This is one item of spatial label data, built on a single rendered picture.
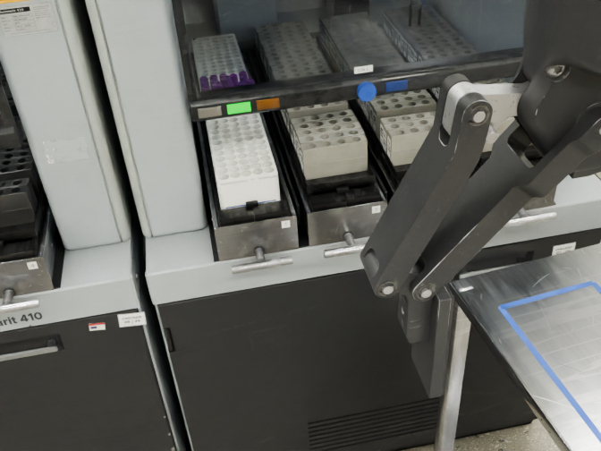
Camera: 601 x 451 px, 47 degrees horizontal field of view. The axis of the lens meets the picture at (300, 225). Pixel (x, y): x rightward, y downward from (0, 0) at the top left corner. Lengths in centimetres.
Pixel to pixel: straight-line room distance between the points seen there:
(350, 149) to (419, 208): 88
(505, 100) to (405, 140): 91
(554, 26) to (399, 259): 11
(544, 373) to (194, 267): 58
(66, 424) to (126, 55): 72
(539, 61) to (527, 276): 75
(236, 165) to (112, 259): 27
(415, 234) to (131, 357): 104
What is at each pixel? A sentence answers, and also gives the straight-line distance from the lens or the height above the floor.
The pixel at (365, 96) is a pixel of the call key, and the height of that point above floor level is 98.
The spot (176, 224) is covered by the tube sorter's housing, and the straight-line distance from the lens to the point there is 121.
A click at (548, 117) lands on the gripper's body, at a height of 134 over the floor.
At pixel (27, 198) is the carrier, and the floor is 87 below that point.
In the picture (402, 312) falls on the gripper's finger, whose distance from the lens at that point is 34.
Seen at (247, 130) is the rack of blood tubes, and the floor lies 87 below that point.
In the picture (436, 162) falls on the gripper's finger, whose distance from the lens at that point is 28.
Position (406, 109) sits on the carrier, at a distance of 126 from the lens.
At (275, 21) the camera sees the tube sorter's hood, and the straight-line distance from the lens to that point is 104.
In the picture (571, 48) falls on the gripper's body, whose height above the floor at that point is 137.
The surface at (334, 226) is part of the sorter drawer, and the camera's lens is 115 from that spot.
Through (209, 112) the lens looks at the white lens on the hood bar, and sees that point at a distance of 107.
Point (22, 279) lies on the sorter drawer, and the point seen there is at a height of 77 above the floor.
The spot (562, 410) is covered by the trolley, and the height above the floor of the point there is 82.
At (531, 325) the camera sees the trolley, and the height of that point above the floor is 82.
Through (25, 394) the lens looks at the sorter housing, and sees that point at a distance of 137.
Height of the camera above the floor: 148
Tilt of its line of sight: 38 degrees down
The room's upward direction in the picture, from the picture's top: 4 degrees counter-clockwise
